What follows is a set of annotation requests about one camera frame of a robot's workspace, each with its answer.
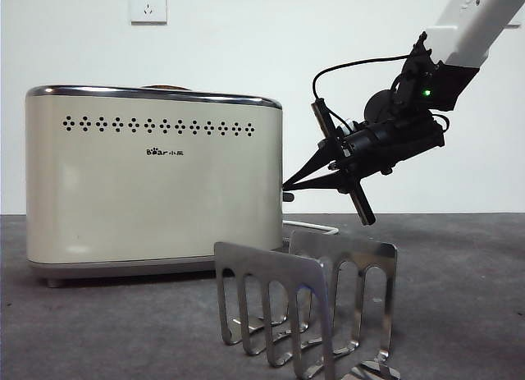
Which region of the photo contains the white wall power socket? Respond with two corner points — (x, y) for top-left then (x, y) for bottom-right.
(130, 0), (168, 26)

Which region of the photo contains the shiny metal bread rack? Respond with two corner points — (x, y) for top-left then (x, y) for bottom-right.
(213, 230), (401, 380)

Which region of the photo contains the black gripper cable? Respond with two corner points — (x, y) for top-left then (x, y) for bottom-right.
(312, 54), (412, 100)

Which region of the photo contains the cream two-slot toaster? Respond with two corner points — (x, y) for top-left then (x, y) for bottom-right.
(25, 84), (285, 289)

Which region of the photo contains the slice of bread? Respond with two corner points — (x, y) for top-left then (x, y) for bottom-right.
(139, 84), (194, 93)

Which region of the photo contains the white toaster power cable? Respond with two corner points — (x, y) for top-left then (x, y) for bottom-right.
(282, 219), (341, 237)

